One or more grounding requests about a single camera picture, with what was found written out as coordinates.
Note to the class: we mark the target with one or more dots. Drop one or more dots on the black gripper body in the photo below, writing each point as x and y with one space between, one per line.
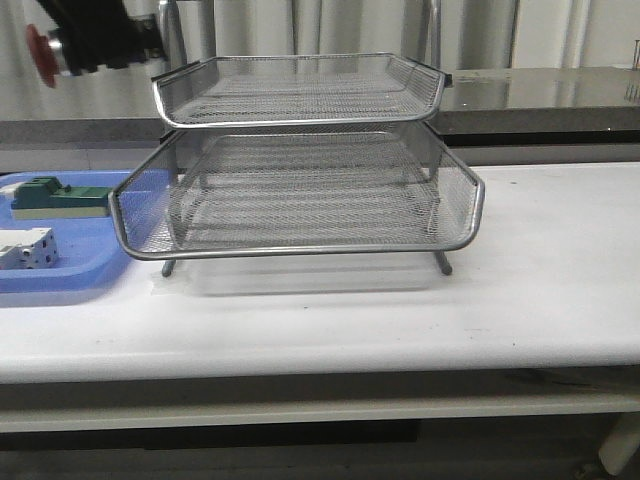
90 34

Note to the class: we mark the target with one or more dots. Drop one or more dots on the red emergency stop button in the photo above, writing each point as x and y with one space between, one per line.
42 55

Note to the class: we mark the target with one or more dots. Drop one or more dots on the green terminal block module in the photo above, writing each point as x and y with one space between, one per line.
46 197

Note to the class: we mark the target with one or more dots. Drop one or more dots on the blue plastic tray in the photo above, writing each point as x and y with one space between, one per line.
89 255

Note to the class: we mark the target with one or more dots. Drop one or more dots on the white circuit breaker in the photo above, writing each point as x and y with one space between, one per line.
34 248

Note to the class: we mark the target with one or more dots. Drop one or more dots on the dark granite counter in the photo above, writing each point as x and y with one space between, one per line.
526 106

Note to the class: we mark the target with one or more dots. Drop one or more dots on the white table leg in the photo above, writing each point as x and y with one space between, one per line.
620 444

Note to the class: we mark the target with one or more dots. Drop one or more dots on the silver rack frame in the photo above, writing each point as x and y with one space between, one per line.
174 46

